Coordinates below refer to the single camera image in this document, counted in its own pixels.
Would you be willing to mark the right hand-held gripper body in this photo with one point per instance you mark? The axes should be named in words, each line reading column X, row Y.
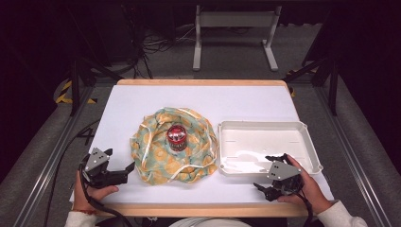
column 282, row 171

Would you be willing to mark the aluminium floor rail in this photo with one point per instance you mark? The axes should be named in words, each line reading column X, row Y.
column 50, row 170
column 353, row 157

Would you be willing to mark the red metal can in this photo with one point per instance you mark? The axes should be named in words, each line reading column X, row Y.
column 176, row 137

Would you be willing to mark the yellow black hazard tape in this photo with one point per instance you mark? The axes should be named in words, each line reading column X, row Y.
column 292, row 92
column 64, row 100

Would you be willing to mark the white metal table frame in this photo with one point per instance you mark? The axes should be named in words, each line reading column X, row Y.
column 235, row 19

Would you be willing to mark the person's right hand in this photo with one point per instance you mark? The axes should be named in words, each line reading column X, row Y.
column 312, row 192

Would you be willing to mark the white table mat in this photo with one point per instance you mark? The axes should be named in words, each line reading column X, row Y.
column 205, row 101

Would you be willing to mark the black metal stand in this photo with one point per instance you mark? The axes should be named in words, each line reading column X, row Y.
column 74, row 90
column 333, row 91

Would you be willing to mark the white plastic tray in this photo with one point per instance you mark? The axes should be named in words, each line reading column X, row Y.
column 252, row 142

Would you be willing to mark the person's left hand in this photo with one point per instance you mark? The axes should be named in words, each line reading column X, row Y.
column 83, row 197

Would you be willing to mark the person's white clothing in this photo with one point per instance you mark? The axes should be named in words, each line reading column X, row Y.
column 209, row 222

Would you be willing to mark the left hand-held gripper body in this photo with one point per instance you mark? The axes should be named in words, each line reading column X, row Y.
column 94, row 162

